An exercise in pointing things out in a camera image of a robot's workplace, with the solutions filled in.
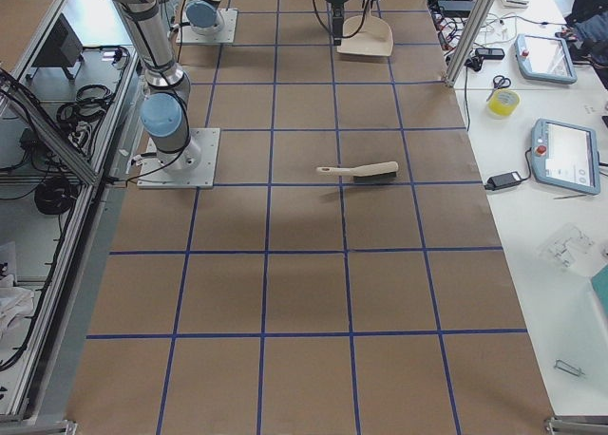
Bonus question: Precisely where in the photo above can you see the beige plastic dustpan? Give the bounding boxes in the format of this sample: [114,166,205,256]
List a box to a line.
[337,9,393,57]

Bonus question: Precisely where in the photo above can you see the beige hand brush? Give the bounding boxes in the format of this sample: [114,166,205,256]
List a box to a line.
[315,161,399,184]

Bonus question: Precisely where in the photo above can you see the yellow tape roll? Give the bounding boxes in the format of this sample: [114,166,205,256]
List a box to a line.
[485,88,521,119]

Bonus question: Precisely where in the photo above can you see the far teach pendant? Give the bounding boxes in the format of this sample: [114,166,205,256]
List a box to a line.
[514,34,578,85]

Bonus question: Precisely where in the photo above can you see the teach pendant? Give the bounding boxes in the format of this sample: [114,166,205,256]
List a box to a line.
[530,119,600,196]
[514,34,578,85]

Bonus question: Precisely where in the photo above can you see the black power adapter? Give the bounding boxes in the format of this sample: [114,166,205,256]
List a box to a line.
[484,171,527,191]

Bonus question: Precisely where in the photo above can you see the near teach pendant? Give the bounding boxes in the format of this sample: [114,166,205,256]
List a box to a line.
[530,119,600,196]

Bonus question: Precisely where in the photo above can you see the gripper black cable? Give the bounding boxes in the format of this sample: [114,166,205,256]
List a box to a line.
[311,0,344,40]

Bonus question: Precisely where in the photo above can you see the aluminium frame post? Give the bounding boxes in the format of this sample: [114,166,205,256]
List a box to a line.
[445,0,495,87]

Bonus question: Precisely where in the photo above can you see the black handled scissors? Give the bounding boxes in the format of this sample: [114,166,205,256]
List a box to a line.
[486,74,512,102]

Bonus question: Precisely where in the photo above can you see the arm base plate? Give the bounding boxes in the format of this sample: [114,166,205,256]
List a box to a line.
[176,9,238,46]
[137,128,220,189]

